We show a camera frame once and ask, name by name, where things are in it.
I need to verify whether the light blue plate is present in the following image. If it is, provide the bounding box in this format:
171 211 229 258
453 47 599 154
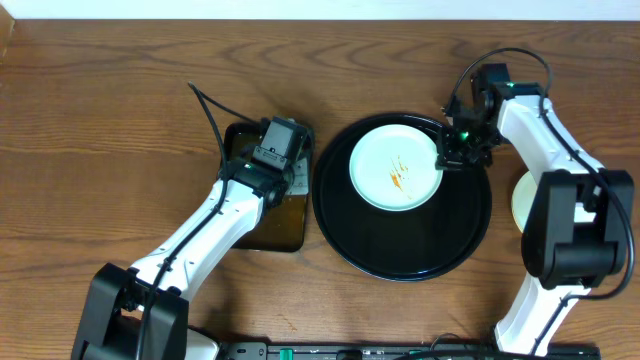
349 124 443 212
511 171 537 232

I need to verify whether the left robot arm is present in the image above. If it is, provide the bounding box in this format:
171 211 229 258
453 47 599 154
71 148 311 359

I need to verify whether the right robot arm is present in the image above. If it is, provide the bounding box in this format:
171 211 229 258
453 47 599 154
437 80 635 356

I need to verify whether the black rectangular water tray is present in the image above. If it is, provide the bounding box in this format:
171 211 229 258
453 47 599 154
224 123 315 253

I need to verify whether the black round serving tray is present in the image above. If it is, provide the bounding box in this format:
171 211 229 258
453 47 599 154
312 113 492 281

